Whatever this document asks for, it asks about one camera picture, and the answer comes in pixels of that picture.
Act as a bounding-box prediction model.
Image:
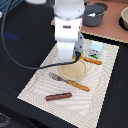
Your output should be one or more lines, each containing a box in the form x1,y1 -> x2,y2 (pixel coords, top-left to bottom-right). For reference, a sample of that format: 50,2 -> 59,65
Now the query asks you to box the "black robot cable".
0,0 -> 82,71

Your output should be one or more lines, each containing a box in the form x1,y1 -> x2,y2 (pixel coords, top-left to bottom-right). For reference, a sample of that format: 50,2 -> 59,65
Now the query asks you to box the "knife with orange handle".
83,57 -> 102,65

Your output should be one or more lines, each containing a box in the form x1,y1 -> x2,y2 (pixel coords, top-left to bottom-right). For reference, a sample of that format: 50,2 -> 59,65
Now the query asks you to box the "large grey pot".
83,4 -> 105,27

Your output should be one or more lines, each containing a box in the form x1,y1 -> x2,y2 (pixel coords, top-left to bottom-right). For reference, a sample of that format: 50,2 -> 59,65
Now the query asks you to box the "brown toy sausage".
46,92 -> 72,101

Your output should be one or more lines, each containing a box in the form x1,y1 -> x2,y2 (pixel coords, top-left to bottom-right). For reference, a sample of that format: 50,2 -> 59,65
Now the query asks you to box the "round wooden plate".
60,59 -> 87,81

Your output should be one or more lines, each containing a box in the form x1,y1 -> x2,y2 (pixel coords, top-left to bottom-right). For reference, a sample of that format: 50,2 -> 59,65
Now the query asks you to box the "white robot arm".
25,0 -> 85,62

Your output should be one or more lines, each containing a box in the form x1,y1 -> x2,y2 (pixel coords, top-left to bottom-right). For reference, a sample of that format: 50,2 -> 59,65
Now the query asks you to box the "fork with orange handle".
49,72 -> 90,91

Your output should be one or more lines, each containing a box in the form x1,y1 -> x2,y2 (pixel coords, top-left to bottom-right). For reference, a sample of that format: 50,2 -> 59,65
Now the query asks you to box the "beige bowl on stove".
121,7 -> 128,30

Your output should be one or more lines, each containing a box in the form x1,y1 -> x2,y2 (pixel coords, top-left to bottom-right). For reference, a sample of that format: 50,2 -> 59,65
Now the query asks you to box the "white blue toy tube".
88,13 -> 98,18

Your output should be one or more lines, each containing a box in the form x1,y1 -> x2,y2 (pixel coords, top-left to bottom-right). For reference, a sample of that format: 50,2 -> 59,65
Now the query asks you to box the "beige woven placemat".
18,43 -> 119,128

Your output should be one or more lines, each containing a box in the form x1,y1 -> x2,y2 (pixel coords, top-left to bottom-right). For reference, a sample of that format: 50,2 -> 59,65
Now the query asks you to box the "light blue milk carton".
89,41 -> 103,59

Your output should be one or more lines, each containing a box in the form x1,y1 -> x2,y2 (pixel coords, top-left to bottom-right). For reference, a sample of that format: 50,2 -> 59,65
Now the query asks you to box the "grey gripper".
72,32 -> 84,58

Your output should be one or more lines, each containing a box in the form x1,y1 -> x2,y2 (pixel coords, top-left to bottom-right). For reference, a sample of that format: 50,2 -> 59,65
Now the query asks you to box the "orange toy bread loaf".
72,51 -> 83,61

